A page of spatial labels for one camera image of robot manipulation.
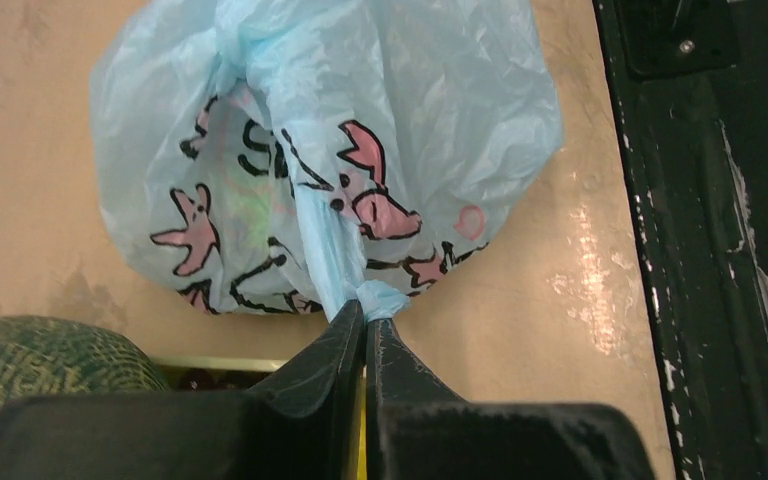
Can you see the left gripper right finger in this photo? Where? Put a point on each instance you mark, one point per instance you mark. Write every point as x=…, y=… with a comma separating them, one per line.
x=419, y=428

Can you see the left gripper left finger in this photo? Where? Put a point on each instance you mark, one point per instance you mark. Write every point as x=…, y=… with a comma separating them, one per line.
x=298, y=423

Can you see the light blue plastic bag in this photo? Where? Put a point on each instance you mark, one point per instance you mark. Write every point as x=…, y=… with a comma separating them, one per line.
x=285, y=157

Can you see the dark red fake grapes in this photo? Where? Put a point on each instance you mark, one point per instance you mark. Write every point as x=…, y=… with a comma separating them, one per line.
x=201, y=379

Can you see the green netted fake melon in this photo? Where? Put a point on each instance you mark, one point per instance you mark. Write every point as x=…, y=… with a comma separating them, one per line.
x=50, y=356

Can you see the pale green plastic basket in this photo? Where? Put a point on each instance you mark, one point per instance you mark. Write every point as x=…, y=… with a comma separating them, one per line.
x=173, y=366

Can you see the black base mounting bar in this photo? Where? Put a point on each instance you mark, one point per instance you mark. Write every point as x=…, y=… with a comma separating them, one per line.
x=688, y=82

